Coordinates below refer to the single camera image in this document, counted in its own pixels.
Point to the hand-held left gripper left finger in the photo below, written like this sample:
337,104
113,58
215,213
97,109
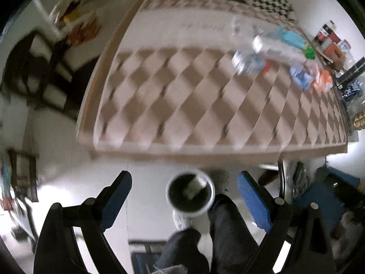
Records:
114,205

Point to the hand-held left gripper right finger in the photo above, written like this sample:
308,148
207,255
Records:
253,202

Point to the pale grey packet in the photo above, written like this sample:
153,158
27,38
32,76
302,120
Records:
196,187

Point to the white round waste bin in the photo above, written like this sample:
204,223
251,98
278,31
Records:
182,202

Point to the blue wrapper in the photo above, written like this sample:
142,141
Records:
300,78

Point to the orange snack packet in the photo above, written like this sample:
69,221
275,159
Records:
323,81

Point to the crushed clear plastic bottle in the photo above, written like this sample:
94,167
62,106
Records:
246,61

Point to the white carton box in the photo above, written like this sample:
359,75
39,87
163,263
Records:
273,48

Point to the teal and green snack packet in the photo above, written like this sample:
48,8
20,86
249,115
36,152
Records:
292,38

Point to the dark red shoe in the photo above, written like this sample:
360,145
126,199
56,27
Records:
268,177

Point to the person's right leg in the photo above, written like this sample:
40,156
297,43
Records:
231,234

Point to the person's leg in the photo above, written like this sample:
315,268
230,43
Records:
185,251
231,234

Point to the dark box with blue edge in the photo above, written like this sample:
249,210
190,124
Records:
145,257

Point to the blue board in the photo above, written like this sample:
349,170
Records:
322,188

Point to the grey left slipper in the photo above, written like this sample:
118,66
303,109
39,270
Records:
182,222

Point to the person's left leg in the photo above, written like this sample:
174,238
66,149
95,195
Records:
185,251

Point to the table with checkered cloth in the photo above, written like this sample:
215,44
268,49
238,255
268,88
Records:
185,91

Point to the gold grenade-shaped bottle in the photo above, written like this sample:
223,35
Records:
360,121

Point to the blue labelled bottle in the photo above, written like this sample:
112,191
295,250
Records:
352,90

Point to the dark wooden chair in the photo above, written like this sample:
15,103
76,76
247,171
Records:
28,71

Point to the black spray can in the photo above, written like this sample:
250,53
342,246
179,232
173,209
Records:
353,71

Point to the orange cardboard box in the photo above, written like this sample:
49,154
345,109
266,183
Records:
84,31

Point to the dark bottle with red cap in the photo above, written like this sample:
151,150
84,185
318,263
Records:
329,30
320,38

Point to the yellow box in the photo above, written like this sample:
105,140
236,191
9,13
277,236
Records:
70,15

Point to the black white checkered cushion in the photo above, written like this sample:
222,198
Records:
265,0

